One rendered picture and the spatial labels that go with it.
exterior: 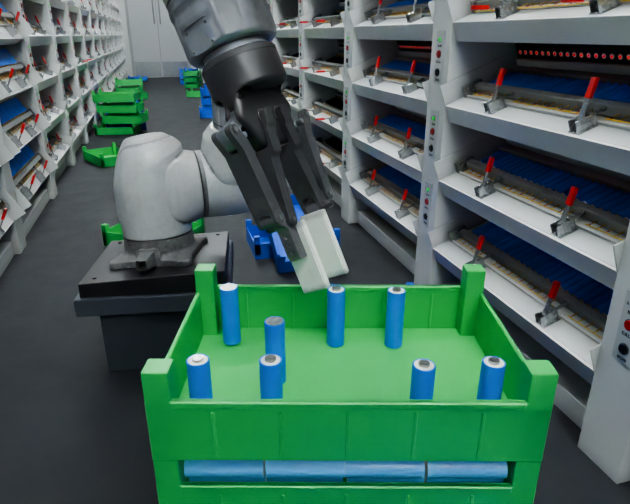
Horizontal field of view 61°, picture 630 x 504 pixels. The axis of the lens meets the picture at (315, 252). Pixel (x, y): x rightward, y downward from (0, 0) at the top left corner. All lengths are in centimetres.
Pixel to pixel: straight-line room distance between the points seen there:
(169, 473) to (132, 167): 82
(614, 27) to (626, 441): 66
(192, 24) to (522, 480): 47
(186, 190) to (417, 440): 87
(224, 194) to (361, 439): 86
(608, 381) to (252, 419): 74
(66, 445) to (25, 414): 15
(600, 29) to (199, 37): 69
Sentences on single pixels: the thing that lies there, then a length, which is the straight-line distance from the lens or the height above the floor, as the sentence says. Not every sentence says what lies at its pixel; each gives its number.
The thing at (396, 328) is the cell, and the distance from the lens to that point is 56.
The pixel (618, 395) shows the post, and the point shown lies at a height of 15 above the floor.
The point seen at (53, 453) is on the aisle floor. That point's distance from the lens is 114.
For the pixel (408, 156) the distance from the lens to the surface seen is 166.
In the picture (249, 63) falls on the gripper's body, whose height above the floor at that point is 68.
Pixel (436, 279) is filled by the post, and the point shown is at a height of 6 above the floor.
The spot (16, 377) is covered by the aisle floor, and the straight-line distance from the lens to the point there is 139.
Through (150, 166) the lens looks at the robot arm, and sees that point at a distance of 118.
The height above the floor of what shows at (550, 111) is 57.
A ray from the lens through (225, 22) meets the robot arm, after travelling 51.
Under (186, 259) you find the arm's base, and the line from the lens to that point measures 120.
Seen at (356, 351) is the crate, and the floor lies 40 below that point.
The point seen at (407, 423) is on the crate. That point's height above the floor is 44.
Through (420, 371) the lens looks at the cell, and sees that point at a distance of 43.
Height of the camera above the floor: 70
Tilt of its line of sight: 22 degrees down
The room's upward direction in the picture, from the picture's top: straight up
